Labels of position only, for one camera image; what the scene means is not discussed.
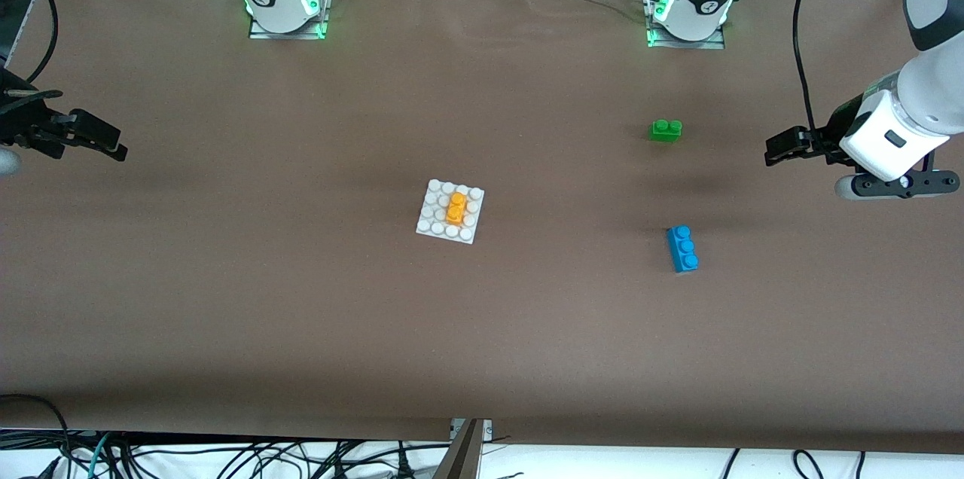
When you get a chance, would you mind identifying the white studded base plate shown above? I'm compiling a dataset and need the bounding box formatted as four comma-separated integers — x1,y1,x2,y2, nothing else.
416,178,486,245

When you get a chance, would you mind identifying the blue toy block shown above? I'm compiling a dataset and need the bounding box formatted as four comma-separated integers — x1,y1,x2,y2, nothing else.
666,225,700,273

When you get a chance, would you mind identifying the dark slanted beam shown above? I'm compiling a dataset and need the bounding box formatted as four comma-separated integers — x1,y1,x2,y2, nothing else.
431,419,483,479

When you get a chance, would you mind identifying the teal cable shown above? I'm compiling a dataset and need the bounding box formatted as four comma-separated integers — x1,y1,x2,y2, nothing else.
84,432,114,479

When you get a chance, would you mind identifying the brown table cover sheet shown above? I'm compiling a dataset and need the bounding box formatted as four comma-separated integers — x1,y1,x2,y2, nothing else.
0,0,964,456

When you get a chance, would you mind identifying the small metal bracket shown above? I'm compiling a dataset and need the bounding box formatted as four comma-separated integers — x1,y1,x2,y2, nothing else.
450,419,493,444

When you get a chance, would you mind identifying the black looped cable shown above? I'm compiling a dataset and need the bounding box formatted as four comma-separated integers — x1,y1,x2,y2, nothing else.
0,394,72,479

